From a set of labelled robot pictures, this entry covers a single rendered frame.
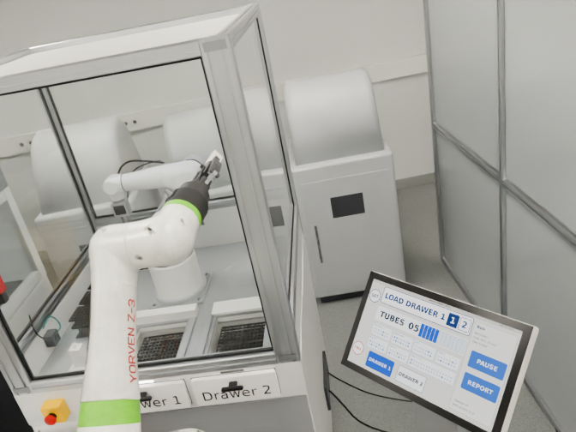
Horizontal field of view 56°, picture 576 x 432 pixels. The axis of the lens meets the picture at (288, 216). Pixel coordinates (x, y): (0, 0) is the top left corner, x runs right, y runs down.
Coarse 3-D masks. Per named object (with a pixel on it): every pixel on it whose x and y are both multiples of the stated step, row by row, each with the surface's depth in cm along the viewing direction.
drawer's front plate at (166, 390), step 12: (144, 384) 184; (156, 384) 183; (168, 384) 182; (180, 384) 181; (156, 396) 184; (168, 396) 184; (180, 396) 184; (144, 408) 187; (156, 408) 187; (168, 408) 186
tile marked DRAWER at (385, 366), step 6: (372, 354) 164; (378, 354) 162; (366, 360) 165; (372, 360) 163; (378, 360) 162; (384, 360) 161; (390, 360) 159; (372, 366) 163; (378, 366) 161; (384, 366) 160; (390, 366) 159; (384, 372) 160; (390, 372) 158
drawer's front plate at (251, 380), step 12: (252, 372) 179; (264, 372) 178; (192, 384) 181; (204, 384) 181; (216, 384) 181; (228, 384) 181; (240, 384) 181; (252, 384) 180; (264, 384) 180; (276, 384) 180; (216, 396) 183; (228, 396) 183; (240, 396) 183; (252, 396) 183; (264, 396) 183; (276, 396) 182
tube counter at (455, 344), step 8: (416, 320) 157; (408, 328) 158; (416, 328) 156; (424, 328) 155; (432, 328) 153; (424, 336) 154; (432, 336) 153; (440, 336) 151; (448, 336) 149; (456, 336) 148; (440, 344) 150; (448, 344) 149; (456, 344) 147; (464, 344) 146; (456, 352) 147
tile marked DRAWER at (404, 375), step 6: (402, 366) 156; (402, 372) 156; (408, 372) 155; (414, 372) 153; (396, 378) 157; (402, 378) 155; (408, 378) 154; (414, 378) 153; (420, 378) 152; (426, 378) 151; (408, 384) 154; (414, 384) 152; (420, 384) 151; (420, 390) 151
